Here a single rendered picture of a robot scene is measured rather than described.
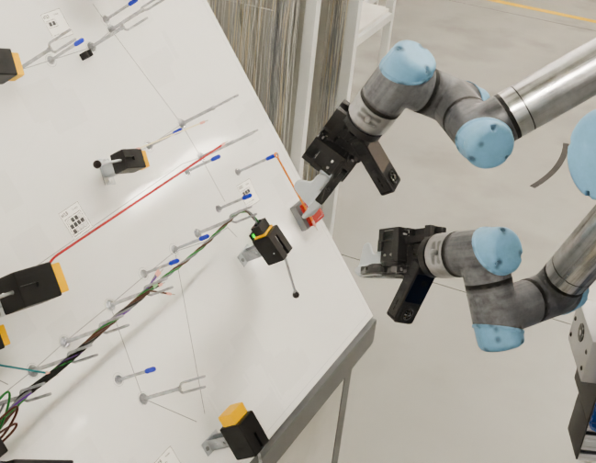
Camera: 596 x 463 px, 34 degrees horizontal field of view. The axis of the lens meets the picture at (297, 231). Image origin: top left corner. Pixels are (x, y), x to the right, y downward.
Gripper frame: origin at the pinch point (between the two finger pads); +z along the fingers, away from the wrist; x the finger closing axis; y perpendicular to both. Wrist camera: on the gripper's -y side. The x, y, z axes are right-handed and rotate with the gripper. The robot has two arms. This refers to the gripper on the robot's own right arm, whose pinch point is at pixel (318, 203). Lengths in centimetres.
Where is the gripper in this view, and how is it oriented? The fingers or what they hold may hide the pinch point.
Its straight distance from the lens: 173.2
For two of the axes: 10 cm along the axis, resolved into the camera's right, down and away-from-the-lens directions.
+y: -8.0, -6.0, -0.2
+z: -4.6, 6.0, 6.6
